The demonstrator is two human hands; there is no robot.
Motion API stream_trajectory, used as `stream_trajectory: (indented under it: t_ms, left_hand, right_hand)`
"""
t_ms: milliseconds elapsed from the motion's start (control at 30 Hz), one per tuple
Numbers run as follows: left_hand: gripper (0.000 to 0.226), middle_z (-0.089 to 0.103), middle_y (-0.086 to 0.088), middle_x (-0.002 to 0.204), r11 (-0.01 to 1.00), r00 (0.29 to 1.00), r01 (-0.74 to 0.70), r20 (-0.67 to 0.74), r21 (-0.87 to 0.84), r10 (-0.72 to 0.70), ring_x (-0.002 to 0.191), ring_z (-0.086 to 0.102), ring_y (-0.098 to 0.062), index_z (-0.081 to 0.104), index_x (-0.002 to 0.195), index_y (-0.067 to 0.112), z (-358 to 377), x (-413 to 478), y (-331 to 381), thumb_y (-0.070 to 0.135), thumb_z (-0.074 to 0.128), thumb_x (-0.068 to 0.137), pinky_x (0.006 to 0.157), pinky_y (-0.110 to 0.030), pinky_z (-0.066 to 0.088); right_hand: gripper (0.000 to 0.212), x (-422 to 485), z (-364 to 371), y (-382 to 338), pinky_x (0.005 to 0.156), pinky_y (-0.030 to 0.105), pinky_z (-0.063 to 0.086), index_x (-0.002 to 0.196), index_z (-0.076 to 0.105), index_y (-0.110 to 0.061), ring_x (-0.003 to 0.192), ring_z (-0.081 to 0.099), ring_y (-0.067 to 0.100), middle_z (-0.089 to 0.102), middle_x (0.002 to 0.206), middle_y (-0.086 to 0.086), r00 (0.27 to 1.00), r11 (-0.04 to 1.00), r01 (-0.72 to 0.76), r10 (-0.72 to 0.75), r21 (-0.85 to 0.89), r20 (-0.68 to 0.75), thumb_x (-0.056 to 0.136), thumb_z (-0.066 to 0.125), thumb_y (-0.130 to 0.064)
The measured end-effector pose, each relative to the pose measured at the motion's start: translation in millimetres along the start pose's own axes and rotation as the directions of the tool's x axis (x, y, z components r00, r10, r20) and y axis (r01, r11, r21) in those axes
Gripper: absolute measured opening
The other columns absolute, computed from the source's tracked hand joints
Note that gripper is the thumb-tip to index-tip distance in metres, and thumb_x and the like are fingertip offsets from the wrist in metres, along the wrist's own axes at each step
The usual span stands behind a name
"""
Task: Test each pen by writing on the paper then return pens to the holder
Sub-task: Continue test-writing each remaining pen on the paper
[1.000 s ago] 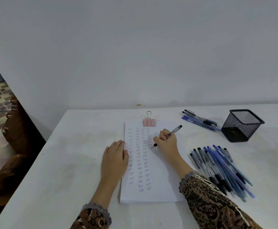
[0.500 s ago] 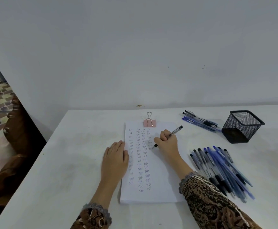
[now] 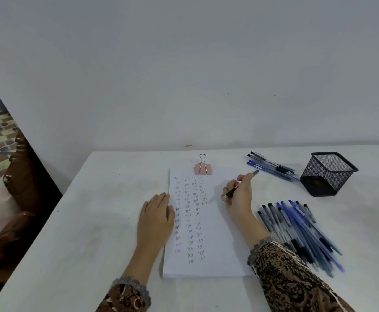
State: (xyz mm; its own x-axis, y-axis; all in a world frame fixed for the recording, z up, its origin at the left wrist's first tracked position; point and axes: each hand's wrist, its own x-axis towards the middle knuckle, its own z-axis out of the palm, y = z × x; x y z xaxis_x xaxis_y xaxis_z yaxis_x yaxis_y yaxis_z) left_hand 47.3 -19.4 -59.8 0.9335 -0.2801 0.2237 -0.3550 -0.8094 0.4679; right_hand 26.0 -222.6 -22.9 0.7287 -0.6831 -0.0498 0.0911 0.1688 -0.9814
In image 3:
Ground person's left hand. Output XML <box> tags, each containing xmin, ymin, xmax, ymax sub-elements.
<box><xmin>137</xmin><ymin>192</ymin><xmax>176</xmax><ymax>247</ymax></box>

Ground person's right hand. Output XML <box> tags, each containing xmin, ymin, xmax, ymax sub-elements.
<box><xmin>221</xmin><ymin>174</ymin><xmax>254</xmax><ymax>226</ymax></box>

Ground black ballpoint pen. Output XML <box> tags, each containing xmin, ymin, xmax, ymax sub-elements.
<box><xmin>221</xmin><ymin>170</ymin><xmax>260</xmax><ymax>202</ymax></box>

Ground white paper stack with writing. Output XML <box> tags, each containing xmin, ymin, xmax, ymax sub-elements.
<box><xmin>159</xmin><ymin>167</ymin><xmax>255</xmax><ymax>279</ymax></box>

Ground person's right forearm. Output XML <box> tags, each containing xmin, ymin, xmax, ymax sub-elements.
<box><xmin>238</xmin><ymin>214</ymin><xmax>356</xmax><ymax>312</ymax></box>

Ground person's left forearm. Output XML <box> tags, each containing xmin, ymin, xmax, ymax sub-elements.
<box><xmin>94</xmin><ymin>239</ymin><xmax>170</xmax><ymax>312</ymax></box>

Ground small bunch of capped pens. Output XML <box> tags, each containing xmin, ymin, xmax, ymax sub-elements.
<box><xmin>247</xmin><ymin>151</ymin><xmax>301</xmax><ymax>182</ymax></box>

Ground pink binder clip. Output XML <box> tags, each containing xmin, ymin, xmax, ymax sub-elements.
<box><xmin>194</xmin><ymin>154</ymin><xmax>213</xmax><ymax>175</ymax></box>

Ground large pile of ballpoint pens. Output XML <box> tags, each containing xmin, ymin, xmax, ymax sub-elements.
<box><xmin>257</xmin><ymin>199</ymin><xmax>346</xmax><ymax>278</ymax></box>

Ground black mesh pen holder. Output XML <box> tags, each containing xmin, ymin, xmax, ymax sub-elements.
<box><xmin>300</xmin><ymin>151</ymin><xmax>359</xmax><ymax>197</ymax></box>

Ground carved brown wooden chair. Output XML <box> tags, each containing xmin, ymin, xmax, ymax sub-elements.
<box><xmin>0</xmin><ymin>127</ymin><xmax>63</xmax><ymax>284</ymax></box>

